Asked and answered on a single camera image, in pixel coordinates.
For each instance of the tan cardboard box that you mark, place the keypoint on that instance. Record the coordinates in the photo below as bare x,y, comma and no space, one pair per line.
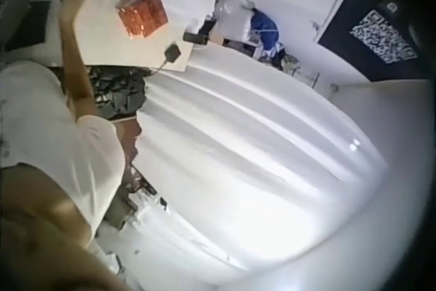
217,37

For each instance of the black cylinder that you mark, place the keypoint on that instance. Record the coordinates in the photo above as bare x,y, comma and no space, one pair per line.
194,37

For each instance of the black mat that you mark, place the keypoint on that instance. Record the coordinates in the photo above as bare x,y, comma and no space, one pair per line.
29,25

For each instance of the black poster with white pattern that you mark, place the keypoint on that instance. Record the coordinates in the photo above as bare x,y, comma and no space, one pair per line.
381,32

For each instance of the orange translucent box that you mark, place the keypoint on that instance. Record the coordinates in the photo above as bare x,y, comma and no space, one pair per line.
143,15

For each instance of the heap of dark clutter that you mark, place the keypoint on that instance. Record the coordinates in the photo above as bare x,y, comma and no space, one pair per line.
116,90

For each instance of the large white cloth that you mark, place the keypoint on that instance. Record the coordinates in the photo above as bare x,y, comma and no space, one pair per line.
245,148

